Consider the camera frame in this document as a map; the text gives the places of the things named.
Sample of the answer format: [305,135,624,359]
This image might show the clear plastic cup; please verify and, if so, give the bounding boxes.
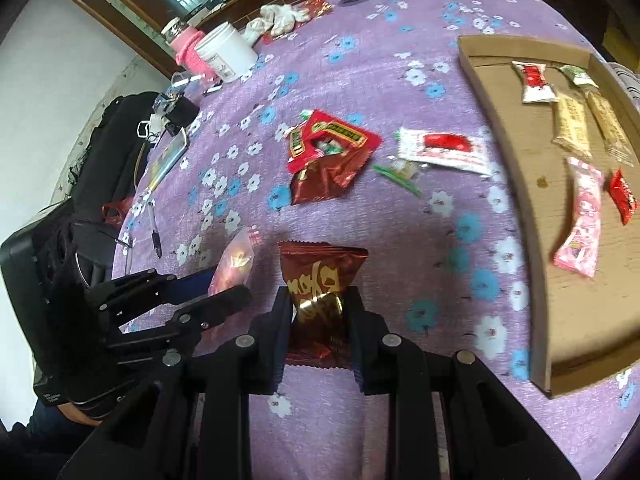
[170,71,206,92]

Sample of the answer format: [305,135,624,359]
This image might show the dark red gold-lettered packet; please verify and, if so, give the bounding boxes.
[278,241,369,368]

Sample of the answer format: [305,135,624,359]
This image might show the tan snack packet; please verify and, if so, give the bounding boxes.
[551,89,594,162]
[582,87,636,167]

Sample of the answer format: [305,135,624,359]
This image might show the white red snack packet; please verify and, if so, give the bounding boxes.
[511,60,560,105]

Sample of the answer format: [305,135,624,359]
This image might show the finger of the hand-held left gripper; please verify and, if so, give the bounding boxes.
[85,267,218,317]
[102,285,253,356]

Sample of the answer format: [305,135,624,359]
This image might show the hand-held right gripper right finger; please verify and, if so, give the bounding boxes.
[345,286,583,480]

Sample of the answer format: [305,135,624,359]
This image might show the small white green snack packet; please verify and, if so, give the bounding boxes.
[557,64,599,88]

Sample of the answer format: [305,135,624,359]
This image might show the red snack bag with window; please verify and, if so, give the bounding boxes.
[286,109,383,176]

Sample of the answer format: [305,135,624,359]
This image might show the pink snack packet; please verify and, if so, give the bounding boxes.
[552,156,605,279]

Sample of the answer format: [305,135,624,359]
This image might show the black pen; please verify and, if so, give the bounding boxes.
[146,200,163,259]

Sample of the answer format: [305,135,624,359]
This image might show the dark red foil bag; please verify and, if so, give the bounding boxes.
[290,152,373,206]

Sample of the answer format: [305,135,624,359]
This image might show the white gloves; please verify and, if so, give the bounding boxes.
[242,2,303,43]

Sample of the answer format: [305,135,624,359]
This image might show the red plastic bag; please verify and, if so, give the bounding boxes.
[101,197,136,226]

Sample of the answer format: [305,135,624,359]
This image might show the small clear zip bag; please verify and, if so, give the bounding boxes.
[372,156,423,197]

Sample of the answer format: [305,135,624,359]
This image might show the striped grey cloth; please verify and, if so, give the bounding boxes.
[605,62,640,111]

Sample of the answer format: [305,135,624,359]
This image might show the red patterned packet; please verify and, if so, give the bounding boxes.
[262,0,333,41]

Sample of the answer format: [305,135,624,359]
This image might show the white plastic jar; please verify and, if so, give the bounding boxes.
[194,21,258,83]

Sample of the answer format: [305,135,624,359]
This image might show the cardboard box tray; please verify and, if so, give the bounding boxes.
[457,35,640,400]

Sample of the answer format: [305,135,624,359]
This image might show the small black box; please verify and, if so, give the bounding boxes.
[160,95,201,136]

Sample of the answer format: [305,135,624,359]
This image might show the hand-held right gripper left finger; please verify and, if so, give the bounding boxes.
[57,287,296,480]

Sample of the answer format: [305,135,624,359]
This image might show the person's leg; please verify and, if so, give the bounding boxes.
[0,400,106,480]

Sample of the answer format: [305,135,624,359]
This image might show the red clear candy packet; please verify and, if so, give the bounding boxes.
[207,226,262,301]

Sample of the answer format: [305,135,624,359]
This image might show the black case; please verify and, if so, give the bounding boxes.
[0,210,91,361]

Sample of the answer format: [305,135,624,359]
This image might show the white packet with red sausage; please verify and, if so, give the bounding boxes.
[395,127,493,177]

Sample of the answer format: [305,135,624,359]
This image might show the bottle in pink knitted sleeve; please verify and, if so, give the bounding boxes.
[161,16,221,86]

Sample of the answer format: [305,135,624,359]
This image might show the red candy with white print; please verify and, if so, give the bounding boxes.
[607,169,638,226]

